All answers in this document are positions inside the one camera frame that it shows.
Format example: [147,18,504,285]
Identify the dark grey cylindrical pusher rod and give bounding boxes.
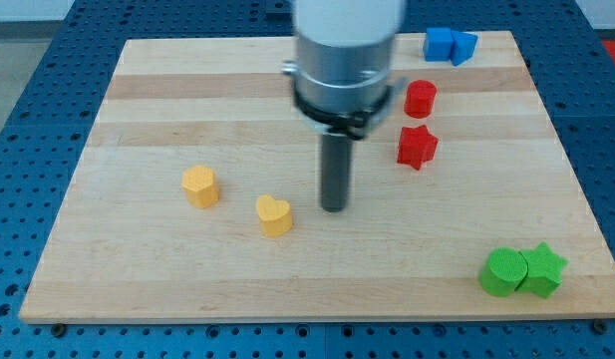
[320,135,353,212]

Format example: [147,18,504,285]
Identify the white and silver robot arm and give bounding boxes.
[283,0,407,212]

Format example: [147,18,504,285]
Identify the yellow heart block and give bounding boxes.
[255,194,293,237]

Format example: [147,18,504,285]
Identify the light wooden board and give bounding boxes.
[20,31,615,324]

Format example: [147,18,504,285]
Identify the red star block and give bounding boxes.
[397,125,439,171]

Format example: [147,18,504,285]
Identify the red cylinder block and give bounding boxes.
[404,80,437,119]

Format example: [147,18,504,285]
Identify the yellow hexagon block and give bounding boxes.
[181,166,219,208]

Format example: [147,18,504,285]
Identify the blue cube block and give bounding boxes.
[423,27,454,62]

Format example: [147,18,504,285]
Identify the blue triangle block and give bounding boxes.
[450,30,478,66]

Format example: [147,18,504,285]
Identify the green cylinder block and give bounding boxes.
[478,247,528,297]

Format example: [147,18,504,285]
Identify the green star block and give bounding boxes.
[515,242,568,299]

